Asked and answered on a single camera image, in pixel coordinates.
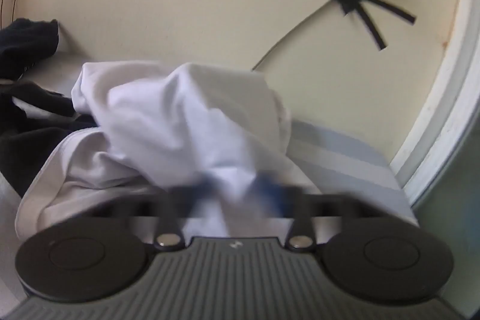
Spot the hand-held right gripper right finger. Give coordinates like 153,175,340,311
255,172,381,253

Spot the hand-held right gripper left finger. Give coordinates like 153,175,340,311
88,178,216,251

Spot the white t-shirt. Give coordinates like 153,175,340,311
15,61,323,242

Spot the black garment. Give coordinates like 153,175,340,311
0,80,100,195

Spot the frosted glass door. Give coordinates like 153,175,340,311
416,140,480,317

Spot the black knit sweater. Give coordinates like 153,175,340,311
0,18,60,81

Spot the white power cable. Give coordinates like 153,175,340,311
250,0,344,72

